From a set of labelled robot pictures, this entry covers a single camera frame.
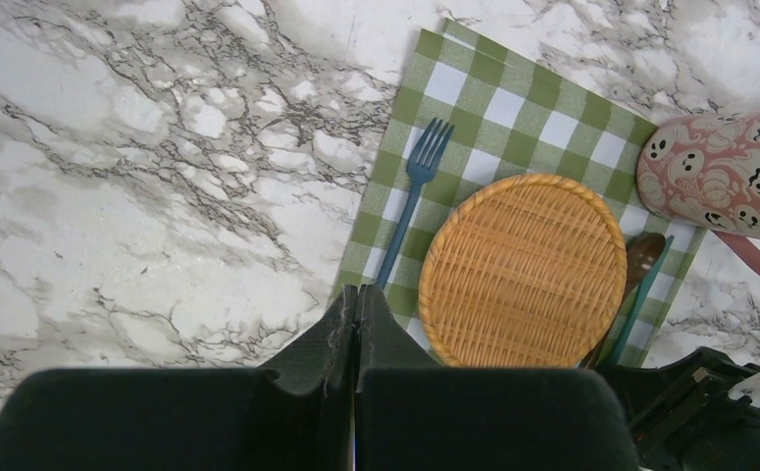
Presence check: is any pink ceramic mug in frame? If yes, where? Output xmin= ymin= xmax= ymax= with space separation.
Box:
xmin=636 ymin=111 xmax=760 ymax=276

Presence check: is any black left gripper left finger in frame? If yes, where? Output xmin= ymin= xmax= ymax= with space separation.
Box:
xmin=0 ymin=286 xmax=358 ymax=470

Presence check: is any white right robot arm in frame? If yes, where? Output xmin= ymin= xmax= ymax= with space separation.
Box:
xmin=596 ymin=347 xmax=760 ymax=470

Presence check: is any brown handled utensil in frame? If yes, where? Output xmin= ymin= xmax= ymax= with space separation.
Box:
xmin=579 ymin=232 xmax=666 ymax=369

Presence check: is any orange woven plate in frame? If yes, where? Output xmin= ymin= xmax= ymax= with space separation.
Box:
xmin=418 ymin=174 xmax=628 ymax=368

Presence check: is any blue handled utensil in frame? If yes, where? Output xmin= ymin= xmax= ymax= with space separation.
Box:
xmin=375 ymin=118 xmax=455 ymax=288

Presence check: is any green white checkered cloth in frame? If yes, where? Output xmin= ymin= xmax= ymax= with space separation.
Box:
xmin=335 ymin=21 xmax=704 ymax=366

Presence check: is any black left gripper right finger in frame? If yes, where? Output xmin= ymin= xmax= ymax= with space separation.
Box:
xmin=355 ymin=285 xmax=638 ymax=470

